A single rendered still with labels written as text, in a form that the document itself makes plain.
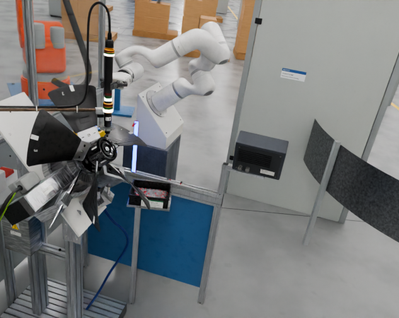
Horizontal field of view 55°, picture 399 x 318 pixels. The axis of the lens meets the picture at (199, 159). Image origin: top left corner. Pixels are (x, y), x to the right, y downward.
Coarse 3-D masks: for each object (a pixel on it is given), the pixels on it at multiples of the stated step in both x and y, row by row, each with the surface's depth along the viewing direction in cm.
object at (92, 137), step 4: (92, 128) 178; (96, 128) 178; (80, 132) 176; (84, 132) 177; (88, 132) 177; (92, 132) 177; (96, 132) 178; (80, 136) 176; (84, 136) 176; (88, 136) 177; (92, 136) 177; (96, 136) 177; (84, 140) 176; (88, 140) 176; (92, 140) 176
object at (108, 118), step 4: (108, 36) 161; (108, 40) 161; (112, 40) 162; (108, 44) 162; (112, 44) 163; (104, 112) 176; (104, 116) 177; (108, 116) 177; (104, 120) 178; (108, 120) 177; (104, 124) 179; (108, 124) 179; (108, 132) 181
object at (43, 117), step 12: (36, 120) 148; (48, 120) 152; (36, 132) 148; (48, 132) 152; (60, 132) 157; (72, 132) 161; (36, 144) 149; (48, 144) 154; (60, 144) 158; (72, 144) 163; (36, 156) 150; (48, 156) 155; (60, 156) 160; (72, 156) 165
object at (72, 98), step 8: (64, 88) 179; (80, 88) 183; (88, 88) 185; (56, 96) 176; (72, 96) 179; (80, 96) 181; (88, 96) 183; (56, 104) 176; (64, 104) 177; (72, 104) 178; (88, 104) 181; (96, 104) 183; (64, 112) 176; (72, 112) 177; (80, 112) 178; (88, 112) 179; (72, 120) 176; (80, 120) 177; (88, 120) 178; (96, 120) 179; (72, 128) 176; (80, 128) 176; (88, 128) 177
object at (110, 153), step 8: (96, 144) 170; (104, 144) 174; (112, 144) 178; (88, 152) 172; (96, 152) 169; (104, 152) 171; (112, 152) 176; (88, 160) 174; (112, 160) 174; (88, 168) 174
